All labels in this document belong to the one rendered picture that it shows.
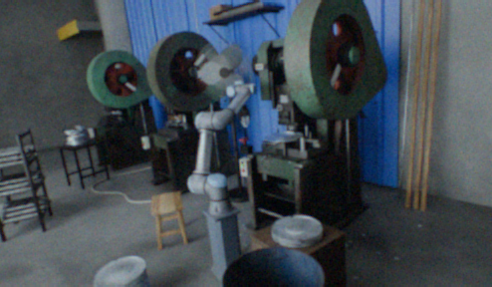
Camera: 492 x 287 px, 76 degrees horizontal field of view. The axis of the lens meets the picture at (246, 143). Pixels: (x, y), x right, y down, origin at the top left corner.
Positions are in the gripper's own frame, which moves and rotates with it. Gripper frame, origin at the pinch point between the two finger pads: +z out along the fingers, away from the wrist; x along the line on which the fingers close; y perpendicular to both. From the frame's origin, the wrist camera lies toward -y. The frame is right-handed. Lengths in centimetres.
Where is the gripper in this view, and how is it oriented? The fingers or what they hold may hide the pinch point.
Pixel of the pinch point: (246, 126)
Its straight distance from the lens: 250.3
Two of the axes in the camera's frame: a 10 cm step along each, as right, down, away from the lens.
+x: -9.2, 2.1, -3.3
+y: -3.7, -2.1, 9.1
